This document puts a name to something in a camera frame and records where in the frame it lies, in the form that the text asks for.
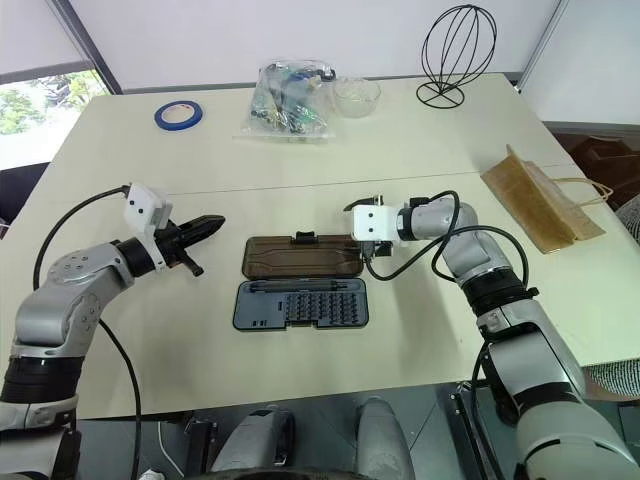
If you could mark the clear plastic bag of parts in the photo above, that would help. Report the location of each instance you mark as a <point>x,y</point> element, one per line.
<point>287,107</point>

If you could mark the clear glass bowl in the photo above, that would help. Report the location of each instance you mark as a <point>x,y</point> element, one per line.
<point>356,96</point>

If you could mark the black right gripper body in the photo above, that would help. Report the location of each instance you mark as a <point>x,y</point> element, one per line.
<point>381,248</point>

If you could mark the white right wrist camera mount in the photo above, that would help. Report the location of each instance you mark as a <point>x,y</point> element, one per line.
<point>375,222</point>

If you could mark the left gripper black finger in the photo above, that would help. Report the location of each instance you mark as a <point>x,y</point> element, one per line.
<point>202,226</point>
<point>192,264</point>

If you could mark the dark slim screwdriver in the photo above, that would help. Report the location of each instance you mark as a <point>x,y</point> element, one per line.
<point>300,286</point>

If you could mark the blue tape roll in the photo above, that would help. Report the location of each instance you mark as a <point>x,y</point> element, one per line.
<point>178,115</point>

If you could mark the brown paper bag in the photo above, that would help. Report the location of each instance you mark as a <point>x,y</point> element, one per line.
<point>542,205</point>

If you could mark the dark brown chair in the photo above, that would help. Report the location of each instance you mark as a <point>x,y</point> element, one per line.
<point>602,155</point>

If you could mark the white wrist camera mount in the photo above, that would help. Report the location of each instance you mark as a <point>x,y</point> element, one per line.
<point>375,222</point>
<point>146,210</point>

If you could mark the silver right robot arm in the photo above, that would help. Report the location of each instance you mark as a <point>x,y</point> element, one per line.
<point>530,345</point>

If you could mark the grey screwdriver bit case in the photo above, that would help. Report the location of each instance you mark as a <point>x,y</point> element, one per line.
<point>300,305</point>

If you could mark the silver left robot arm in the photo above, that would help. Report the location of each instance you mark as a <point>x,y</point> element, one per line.
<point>70,295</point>

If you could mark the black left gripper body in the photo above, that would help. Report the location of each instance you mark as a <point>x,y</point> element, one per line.
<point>169,244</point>

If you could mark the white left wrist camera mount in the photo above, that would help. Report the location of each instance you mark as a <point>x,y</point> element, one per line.
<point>146,210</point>

